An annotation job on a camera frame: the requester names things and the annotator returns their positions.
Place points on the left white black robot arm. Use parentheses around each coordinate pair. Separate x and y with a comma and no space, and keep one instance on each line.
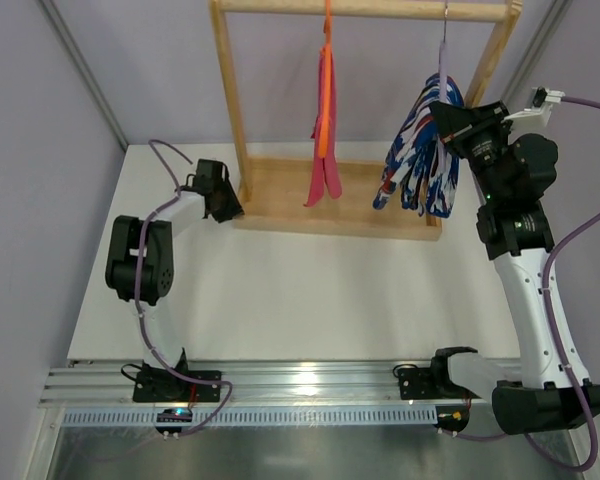
(140,269)

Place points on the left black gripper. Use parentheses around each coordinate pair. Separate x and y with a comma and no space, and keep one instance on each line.
(225,201)

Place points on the slotted grey cable duct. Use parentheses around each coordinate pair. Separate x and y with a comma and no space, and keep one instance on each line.
(259,416)

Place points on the blue white patterned trousers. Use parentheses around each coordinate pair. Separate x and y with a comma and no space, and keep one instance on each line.
(417,166)

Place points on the aluminium front rail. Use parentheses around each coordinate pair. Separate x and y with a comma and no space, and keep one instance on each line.
(100,383)

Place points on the wooden clothes rack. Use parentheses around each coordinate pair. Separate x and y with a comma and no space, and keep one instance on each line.
(272,187)

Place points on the black connector board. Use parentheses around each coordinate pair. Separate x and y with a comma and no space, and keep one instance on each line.
(173,420)
(453,421)

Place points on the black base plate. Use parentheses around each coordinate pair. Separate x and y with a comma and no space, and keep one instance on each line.
(419,383)
(159,386)

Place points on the right black connector board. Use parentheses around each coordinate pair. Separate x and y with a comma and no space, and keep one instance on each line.
(453,421)

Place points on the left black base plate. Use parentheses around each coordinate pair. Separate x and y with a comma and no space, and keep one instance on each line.
(159,386)

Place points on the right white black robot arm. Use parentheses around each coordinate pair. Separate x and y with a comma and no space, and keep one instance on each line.
(514,166)

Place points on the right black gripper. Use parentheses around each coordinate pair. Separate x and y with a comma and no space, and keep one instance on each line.
(460,130)

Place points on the orange plastic hanger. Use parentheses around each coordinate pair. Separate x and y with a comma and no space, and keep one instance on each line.
(326,83)

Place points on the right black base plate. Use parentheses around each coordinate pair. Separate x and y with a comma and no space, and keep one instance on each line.
(419,383)

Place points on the pink garment on hanger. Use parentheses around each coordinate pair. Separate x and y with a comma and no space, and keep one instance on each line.
(324,171)

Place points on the left black connector board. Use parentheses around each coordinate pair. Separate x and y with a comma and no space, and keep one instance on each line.
(173,420)

